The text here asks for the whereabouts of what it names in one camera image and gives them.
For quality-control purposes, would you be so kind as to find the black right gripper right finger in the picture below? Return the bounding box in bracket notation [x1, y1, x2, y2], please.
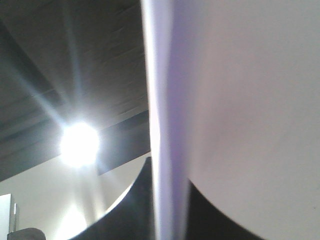
[185, 182, 261, 240]

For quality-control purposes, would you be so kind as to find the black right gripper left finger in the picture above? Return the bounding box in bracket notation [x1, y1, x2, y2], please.
[73, 157, 156, 240]

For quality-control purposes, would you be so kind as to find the white paper sheet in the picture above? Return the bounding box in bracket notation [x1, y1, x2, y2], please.
[141, 0, 320, 240]

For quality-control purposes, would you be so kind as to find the bright ceiling lamp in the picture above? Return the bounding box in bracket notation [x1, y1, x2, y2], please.
[60, 122, 100, 168]

